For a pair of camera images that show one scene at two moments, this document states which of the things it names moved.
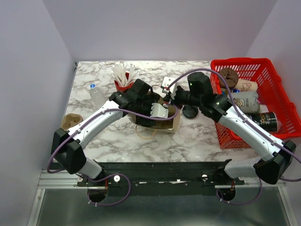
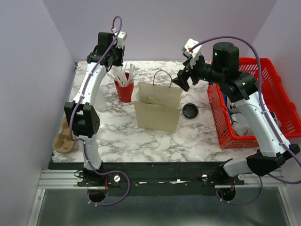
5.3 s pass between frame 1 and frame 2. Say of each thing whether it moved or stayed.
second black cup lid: stayed
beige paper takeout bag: moved
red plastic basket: stayed
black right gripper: moved
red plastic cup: stayed
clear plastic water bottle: stayed
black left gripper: moved
